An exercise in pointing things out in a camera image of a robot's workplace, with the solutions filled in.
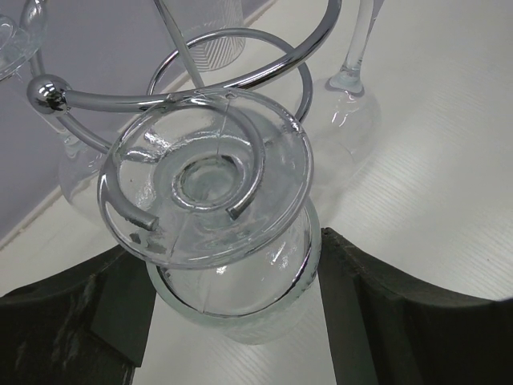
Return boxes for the short textured wine glass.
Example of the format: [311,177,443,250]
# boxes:
[97,89,321,345]

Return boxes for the back left wine glass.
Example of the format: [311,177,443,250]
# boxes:
[1,1,105,225]

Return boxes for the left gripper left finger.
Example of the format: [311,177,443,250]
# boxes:
[1,249,156,384]

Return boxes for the tall stemmed wine glass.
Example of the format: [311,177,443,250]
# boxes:
[303,1,383,162]

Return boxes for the chrome wine glass rack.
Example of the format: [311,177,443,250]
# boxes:
[26,0,341,232]

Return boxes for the back right textured glass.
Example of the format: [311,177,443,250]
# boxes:
[184,0,245,72]

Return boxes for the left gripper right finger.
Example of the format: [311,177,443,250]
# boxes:
[319,228,512,384]

